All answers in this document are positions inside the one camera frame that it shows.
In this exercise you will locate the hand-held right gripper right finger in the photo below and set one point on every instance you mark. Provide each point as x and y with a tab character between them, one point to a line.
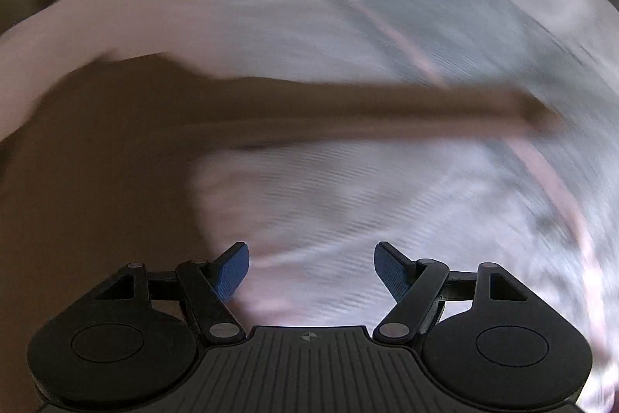
390	269

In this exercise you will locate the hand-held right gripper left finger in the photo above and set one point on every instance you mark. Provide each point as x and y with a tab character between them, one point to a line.
233	269

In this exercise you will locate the light striped garment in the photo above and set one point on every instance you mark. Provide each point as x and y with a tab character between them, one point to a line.
367	113

